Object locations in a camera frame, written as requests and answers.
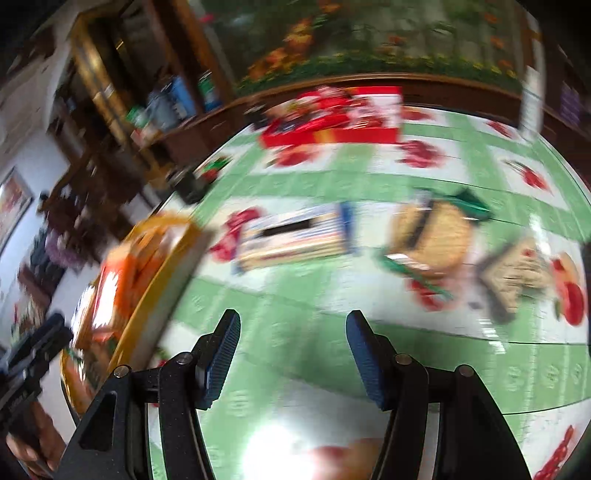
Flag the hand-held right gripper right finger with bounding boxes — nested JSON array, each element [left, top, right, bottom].
[[345, 309, 531, 480]]

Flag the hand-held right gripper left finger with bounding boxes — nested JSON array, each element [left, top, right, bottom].
[[54, 308, 242, 480]]

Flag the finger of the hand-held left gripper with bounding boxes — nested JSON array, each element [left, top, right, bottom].
[[8, 313, 75, 361], [4, 338, 71, 389]]

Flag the yellow cardboard box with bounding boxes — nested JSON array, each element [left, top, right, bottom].
[[59, 211, 216, 418]]

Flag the person's left hand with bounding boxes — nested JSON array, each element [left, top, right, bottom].
[[6, 401, 68, 479]]

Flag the green fruit-print tablecloth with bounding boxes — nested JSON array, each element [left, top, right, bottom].
[[60, 104, 591, 480]]

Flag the green-edged cracker packet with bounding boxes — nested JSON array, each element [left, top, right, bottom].
[[375, 186, 493, 302]]

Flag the blue striped snack packet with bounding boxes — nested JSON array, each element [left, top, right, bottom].
[[232, 202, 359, 274]]

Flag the clear sesame cracker packet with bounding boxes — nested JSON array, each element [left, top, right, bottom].
[[475, 234, 556, 325]]

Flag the small green and red packet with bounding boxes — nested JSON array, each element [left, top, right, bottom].
[[195, 156, 232, 186]]

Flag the red cardboard box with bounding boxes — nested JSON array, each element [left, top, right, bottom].
[[257, 85, 403, 149]]

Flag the blue kettle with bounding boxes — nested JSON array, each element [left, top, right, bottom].
[[147, 90, 178, 132]]

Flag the pile of red candy packets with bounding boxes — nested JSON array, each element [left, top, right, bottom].
[[272, 87, 384, 132]]

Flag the blue bottle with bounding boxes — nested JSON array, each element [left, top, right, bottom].
[[168, 75, 195, 121]]

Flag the green and white bag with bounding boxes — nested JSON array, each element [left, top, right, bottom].
[[198, 71, 221, 112]]

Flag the wooden shelf cabinet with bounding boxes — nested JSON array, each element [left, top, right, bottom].
[[46, 0, 242, 209]]

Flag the wooden side cabinet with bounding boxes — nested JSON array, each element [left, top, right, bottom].
[[540, 41, 591, 185]]

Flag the purple bottles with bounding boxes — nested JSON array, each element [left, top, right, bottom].
[[560, 84, 583, 126]]

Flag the framed wall picture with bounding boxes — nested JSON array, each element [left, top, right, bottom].
[[0, 167, 34, 252]]

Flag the landscape wall painting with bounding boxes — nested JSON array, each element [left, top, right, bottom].
[[202, 0, 533, 94]]

